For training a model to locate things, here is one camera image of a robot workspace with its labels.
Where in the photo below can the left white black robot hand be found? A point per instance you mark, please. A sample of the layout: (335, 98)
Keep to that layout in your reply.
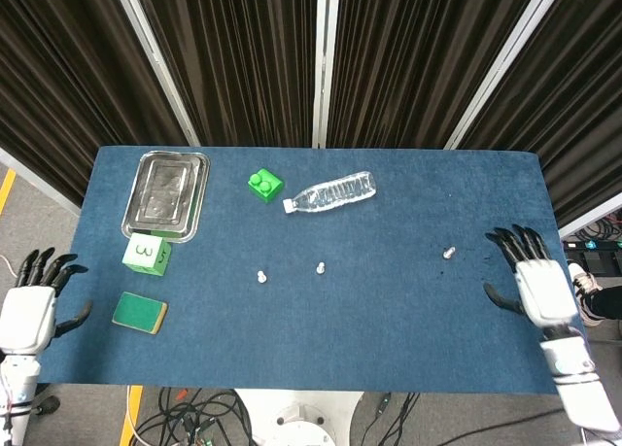
(26, 319)

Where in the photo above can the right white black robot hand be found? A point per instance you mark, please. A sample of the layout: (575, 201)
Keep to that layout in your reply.
(546, 295)

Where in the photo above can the silver bolt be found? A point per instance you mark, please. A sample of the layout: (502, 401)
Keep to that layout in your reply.
(448, 252)
(262, 277)
(321, 269)

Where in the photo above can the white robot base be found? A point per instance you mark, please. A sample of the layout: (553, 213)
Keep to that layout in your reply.
(299, 419)

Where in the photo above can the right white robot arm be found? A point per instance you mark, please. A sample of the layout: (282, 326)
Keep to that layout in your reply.
(583, 387)

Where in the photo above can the white black sneaker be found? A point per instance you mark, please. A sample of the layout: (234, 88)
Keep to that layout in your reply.
(585, 285)

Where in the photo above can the black power strip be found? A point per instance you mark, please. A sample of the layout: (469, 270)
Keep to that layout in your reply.
(597, 254)

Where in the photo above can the black caster wheel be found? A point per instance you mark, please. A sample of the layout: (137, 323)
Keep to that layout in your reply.
(48, 405)

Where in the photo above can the green yellow sponge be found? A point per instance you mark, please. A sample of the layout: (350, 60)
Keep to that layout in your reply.
(138, 312)

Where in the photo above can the green numbered foam die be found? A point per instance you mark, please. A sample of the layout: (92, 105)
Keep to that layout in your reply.
(143, 254)

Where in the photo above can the rectangular stainless steel tray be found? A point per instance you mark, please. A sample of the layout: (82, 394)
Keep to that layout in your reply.
(162, 195)

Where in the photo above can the dark pleated curtain panel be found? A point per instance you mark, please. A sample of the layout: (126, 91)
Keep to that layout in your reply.
(233, 57)
(578, 101)
(413, 57)
(63, 77)

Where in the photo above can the blue felt table cloth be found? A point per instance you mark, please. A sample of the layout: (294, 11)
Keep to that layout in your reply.
(340, 329)

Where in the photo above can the clear plastic water bottle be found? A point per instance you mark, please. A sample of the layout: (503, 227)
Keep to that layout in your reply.
(335, 192)

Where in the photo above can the green toy building block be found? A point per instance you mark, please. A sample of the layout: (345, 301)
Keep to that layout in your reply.
(266, 188)

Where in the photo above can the white partition post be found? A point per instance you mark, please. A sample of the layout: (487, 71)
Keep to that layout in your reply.
(505, 62)
(324, 62)
(155, 62)

